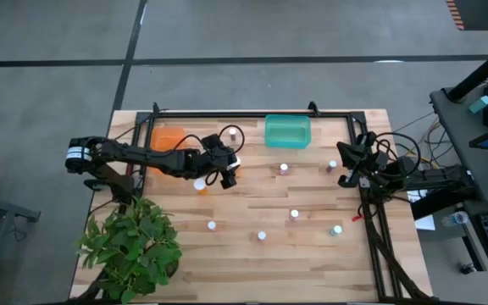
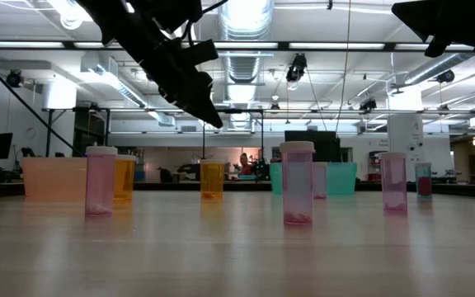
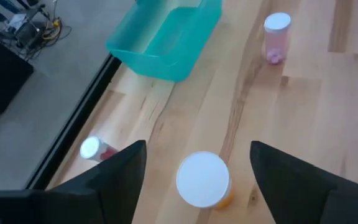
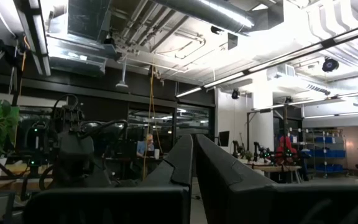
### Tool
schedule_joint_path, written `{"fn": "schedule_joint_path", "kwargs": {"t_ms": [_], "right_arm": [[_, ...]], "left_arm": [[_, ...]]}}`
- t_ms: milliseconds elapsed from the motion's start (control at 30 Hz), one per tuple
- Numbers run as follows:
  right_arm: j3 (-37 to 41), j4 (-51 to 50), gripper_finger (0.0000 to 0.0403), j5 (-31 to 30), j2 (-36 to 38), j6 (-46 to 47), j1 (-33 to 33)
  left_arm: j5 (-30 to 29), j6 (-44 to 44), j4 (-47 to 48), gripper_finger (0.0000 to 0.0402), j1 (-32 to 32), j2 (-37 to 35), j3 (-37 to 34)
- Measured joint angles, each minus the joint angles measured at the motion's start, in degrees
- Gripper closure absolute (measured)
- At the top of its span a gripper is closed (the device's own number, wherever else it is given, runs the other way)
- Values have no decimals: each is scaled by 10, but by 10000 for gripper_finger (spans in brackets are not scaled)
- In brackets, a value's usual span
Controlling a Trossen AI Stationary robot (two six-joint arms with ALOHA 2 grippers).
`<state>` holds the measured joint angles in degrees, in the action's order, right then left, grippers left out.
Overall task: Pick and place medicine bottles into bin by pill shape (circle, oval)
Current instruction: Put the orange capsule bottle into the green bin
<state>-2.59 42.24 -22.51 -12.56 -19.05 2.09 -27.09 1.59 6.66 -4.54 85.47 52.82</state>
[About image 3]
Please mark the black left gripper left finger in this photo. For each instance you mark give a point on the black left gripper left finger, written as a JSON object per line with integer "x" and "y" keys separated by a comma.
{"x": 110, "y": 186}

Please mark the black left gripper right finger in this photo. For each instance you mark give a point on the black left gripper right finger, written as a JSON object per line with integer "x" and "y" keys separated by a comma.
{"x": 291, "y": 193}

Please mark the orange pill bottle white cap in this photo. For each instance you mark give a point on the orange pill bottle white cap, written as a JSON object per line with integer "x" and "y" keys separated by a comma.
{"x": 202, "y": 179}

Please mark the pink pill bottle white cap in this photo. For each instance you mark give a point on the pink pill bottle white cap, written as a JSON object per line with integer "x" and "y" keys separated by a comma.
{"x": 277, "y": 34}

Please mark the translucent teal plastic bin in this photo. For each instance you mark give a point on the translucent teal plastic bin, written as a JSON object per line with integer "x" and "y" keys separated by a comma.
{"x": 166, "y": 68}

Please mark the large black floor object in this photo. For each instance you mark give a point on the large black floor object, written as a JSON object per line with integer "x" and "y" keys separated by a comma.
{"x": 2, "y": 77}

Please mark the black aluminium table frame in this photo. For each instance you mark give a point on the black aluminium table frame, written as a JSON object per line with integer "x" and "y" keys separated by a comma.
{"x": 75, "y": 124}

